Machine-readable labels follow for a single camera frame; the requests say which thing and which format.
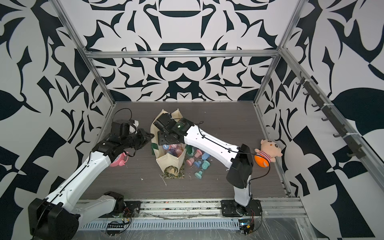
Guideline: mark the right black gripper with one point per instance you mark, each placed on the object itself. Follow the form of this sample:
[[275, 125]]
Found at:
[[160, 138]]

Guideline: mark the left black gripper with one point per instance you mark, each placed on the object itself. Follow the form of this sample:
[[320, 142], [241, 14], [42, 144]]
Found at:
[[145, 139]]

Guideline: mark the purple hourglass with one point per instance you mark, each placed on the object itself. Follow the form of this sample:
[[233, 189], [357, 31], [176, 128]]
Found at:
[[178, 152]]

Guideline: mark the cream canvas tote bag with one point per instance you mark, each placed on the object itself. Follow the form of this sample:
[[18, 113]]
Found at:
[[171, 166]]

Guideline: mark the teal hourglass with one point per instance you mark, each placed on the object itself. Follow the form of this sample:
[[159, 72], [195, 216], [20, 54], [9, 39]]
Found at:
[[205, 164], [199, 174]]

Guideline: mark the teal hourglass front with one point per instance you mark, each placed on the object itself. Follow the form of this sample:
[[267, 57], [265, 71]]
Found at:
[[199, 174]]

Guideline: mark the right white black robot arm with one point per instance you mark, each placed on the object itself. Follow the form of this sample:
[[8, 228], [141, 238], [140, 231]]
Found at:
[[237, 159]]

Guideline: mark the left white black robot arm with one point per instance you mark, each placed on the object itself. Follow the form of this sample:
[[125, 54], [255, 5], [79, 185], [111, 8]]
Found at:
[[56, 216]]

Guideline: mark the blue hourglass front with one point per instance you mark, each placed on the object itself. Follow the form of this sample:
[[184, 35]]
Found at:
[[197, 164]]

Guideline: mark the blue hourglass centre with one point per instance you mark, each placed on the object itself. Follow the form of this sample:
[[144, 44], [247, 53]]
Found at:
[[205, 156]]

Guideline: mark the pink alarm clock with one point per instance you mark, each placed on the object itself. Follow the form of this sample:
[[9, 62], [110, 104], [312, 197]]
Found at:
[[120, 160]]

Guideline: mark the pink-faced plush doll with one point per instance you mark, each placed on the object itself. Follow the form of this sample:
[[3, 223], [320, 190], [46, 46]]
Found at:
[[268, 153]]

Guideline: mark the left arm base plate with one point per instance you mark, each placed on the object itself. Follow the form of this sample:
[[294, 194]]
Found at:
[[129, 208]]

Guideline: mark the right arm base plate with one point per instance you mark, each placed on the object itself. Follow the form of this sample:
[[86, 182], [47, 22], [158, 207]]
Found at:
[[232, 209]]

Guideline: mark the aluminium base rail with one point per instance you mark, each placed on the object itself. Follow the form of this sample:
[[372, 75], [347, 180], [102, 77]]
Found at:
[[211, 208]]

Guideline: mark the black wall hook rack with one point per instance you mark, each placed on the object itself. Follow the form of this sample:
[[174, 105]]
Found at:
[[333, 115]]

